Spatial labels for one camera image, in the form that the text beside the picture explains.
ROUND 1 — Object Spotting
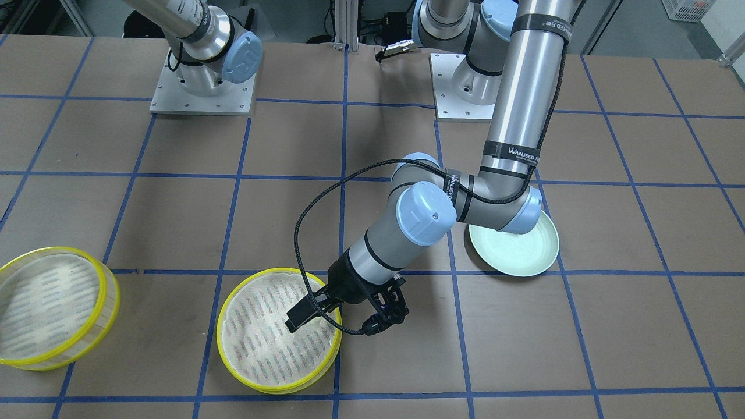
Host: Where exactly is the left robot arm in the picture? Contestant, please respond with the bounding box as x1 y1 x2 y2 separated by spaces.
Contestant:
284 1 585 336

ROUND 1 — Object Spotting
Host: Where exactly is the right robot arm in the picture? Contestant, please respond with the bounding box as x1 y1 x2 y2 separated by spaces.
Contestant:
126 1 264 97

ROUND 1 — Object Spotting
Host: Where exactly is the yellow steamer basket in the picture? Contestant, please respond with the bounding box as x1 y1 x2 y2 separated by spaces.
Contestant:
217 268 342 395
1 247 122 371

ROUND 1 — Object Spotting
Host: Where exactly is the aluminium frame post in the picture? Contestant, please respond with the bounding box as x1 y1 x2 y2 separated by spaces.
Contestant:
332 0 361 55

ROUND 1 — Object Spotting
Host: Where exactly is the light green plate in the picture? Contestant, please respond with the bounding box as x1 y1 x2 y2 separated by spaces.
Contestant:
468 211 560 278

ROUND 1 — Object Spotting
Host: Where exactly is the black braided cable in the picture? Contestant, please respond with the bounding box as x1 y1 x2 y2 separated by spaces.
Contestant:
293 0 588 336

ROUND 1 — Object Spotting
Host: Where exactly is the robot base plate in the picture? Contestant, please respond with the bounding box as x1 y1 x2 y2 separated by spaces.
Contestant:
149 56 257 117
430 51 508 123

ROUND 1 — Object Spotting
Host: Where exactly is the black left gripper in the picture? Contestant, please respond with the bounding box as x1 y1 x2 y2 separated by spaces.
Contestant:
285 255 410 336

